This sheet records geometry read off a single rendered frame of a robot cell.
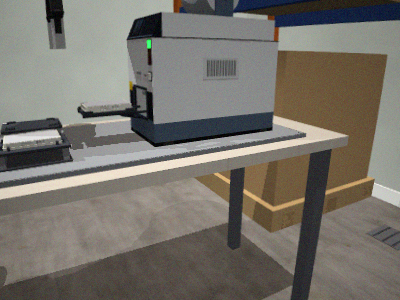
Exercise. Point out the white cylinder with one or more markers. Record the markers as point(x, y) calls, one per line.
point(206, 7)

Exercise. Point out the grey base plate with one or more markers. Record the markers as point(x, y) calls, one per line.
point(108, 146)

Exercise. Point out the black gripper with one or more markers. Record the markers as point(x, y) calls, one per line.
point(54, 11)

